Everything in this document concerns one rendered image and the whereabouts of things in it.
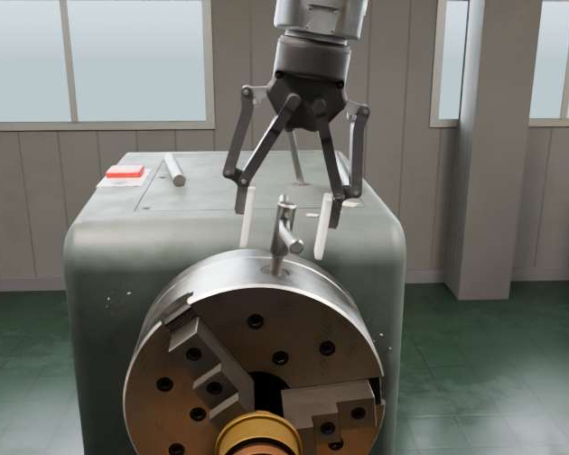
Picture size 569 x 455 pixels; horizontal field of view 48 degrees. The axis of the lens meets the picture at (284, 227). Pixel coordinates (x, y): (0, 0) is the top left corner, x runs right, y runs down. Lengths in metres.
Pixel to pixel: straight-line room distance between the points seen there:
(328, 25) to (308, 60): 0.04
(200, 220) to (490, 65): 2.82
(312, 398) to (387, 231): 0.27
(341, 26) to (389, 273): 0.39
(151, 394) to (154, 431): 0.05
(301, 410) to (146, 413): 0.19
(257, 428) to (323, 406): 0.10
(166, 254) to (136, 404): 0.21
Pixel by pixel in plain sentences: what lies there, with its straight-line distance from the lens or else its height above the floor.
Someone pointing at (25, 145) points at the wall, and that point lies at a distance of 3.91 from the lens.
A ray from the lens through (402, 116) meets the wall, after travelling 3.77.
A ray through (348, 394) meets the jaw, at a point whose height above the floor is 1.11.
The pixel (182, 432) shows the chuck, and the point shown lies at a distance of 0.81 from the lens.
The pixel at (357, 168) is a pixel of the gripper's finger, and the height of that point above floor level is 1.37.
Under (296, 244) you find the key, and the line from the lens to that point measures 0.50.
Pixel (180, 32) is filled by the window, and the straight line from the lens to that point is 3.63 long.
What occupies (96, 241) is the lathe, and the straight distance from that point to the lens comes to 0.89.
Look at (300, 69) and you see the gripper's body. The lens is 0.64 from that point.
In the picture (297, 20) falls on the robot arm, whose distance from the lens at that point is 0.63.
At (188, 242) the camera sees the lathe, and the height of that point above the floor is 1.23.
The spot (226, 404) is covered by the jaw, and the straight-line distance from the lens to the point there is 0.70.
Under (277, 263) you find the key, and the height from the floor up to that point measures 1.25.
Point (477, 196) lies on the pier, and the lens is 3.68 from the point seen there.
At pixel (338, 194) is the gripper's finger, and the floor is 1.34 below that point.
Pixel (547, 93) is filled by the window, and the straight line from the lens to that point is 4.01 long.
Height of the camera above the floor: 1.51
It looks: 17 degrees down
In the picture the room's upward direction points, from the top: straight up
